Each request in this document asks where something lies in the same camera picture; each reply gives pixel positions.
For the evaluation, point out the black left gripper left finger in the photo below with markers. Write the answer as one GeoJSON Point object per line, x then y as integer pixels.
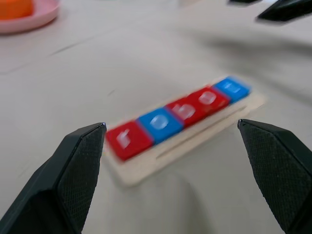
{"type": "Point", "coordinates": [61, 175]}

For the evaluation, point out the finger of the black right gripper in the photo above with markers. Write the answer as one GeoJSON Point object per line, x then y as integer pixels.
{"type": "Point", "coordinates": [243, 1]}
{"type": "Point", "coordinates": [285, 11]}

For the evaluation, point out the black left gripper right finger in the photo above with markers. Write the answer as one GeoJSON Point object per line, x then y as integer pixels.
{"type": "Point", "coordinates": [280, 170]}

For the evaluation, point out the red letter b block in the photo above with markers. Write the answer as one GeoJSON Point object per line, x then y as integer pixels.
{"type": "Point", "coordinates": [187, 113]}

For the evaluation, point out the red letter r block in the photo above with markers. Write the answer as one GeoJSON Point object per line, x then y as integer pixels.
{"type": "Point", "coordinates": [131, 143]}

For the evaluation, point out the blue letter t block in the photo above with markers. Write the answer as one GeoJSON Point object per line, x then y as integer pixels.
{"type": "Point", "coordinates": [232, 89]}

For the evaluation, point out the light wooden letter tray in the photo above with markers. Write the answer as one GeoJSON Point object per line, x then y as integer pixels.
{"type": "Point", "coordinates": [151, 168]}

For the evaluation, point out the red letter o block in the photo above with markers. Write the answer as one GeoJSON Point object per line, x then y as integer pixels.
{"type": "Point", "coordinates": [212, 100]}

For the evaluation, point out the blue letter o block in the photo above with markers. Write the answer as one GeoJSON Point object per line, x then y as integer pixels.
{"type": "Point", "coordinates": [162, 126]}

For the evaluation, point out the pink plate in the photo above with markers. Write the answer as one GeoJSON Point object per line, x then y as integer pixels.
{"type": "Point", "coordinates": [41, 17]}

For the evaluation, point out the orange object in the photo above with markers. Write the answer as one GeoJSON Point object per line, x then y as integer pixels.
{"type": "Point", "coordinates": [14, 8]}

